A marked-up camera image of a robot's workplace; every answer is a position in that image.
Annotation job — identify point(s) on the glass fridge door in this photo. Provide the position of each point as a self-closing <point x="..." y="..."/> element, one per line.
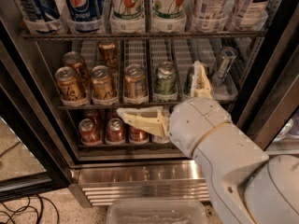
<point x="21" y="119"/>
<point x="270" y="96"/>

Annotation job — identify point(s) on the gold lacroix can front left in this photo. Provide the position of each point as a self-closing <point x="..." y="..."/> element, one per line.
<point x="69" y="84"/>

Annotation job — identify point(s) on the clear plastic bin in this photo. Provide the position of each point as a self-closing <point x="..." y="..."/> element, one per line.
<point x="156" y="211"/>

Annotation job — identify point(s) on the green lacroix can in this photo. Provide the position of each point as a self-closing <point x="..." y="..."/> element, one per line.
<point x="188" y="82"/>
<point x="165" y="78"/>

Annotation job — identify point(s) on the top wire shelf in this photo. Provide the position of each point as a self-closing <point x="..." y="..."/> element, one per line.
<point x="143" y="36"/>

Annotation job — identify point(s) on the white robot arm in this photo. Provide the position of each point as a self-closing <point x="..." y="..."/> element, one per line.
<point x="244" y="184"/>

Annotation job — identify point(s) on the green lacroix can left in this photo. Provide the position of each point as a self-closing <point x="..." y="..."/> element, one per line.
<point x="165" y="78"/>

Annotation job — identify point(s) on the white labelled can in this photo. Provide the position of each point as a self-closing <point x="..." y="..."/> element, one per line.
<point x="249" y="9"/>
<point x="208" y="9"/>

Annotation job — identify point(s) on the green lacroix can right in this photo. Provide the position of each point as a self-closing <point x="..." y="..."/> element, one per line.
<point x="188" y="82"/>

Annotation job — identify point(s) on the white labelled can right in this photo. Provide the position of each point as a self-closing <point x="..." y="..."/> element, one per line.
<point x="249" y="9"/>

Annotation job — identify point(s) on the gold lacroix can rear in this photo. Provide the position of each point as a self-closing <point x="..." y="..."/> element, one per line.
<point x="109" y="52"/>

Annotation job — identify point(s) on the clear water bottle left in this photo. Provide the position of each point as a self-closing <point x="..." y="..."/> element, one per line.
<point x="162" y="139"/>

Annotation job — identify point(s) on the red can rear left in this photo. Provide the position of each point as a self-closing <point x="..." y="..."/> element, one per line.
<point x="94" y="115"/>

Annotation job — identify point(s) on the right glass fridge door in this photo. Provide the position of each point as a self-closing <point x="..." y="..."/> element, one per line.
<point x="270" y="96"/>

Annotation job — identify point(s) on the gold lacroix can lane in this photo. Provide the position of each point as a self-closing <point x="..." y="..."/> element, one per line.
<point x="102" y="83"/>
<point x="135" y="81"/>

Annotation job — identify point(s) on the red can front middle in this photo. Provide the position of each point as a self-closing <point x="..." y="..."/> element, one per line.
<point x="115" y="130"/>

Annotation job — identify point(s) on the middle wire shelf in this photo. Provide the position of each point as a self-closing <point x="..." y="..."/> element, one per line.
<point x="68" y="107"/>

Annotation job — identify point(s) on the white 7up can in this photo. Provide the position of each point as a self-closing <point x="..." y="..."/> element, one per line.
<point x="127" y="10"/>
<point x="168" y="9"/>

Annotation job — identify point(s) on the red can front left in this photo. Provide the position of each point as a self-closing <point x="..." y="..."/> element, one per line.
<point x="89" y="131"/>

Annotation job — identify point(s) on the red can rear middle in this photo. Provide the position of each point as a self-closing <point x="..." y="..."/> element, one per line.
<point x="112" y="114"/>

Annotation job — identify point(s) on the red can front right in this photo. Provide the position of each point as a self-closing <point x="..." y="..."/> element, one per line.
<point x="137" y="135"/>

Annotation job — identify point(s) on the gold lacroix can back left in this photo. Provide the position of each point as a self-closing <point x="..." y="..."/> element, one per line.
<point x="75" y="60"/>

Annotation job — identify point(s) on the gold lacroix can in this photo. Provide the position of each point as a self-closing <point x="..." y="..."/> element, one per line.
<point x="69" y="84"/>
<point x="75" y="60"/>
<point x="109" y="52"/>

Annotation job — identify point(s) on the wire shelf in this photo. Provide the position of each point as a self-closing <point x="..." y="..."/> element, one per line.
<point x="143" y="36"/>
<point x="68" y="107"/>

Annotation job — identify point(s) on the white 7up can left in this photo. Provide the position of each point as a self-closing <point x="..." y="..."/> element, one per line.
<point x="127" y="10"/>

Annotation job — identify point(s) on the white labelled can left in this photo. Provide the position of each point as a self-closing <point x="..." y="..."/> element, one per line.
<point x="208" y="9"/>

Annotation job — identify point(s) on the white 7up can right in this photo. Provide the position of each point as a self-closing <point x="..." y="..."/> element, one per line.
<point x="168" y="9"/>

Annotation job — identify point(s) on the slim silver can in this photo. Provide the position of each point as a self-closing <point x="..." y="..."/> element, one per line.
<point x="224" y="61"/>

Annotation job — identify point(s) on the red can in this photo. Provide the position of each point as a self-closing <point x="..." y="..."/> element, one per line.
<point x="89" y="131"/>
<point x="94" y="115"/>
<point x="115" y="130"/>
<point x="112" y="114"/>
<point x="137" y="135"/>

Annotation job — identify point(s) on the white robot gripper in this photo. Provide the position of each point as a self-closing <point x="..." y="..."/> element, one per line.
<point x="195" y="123"/>

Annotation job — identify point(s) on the left glass fridge door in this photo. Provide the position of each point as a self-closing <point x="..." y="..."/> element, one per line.
<point x="21" y="119"/>

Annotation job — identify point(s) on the stainless steel fridge grille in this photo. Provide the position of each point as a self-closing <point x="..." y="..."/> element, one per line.
<point x="105" y="183"/>

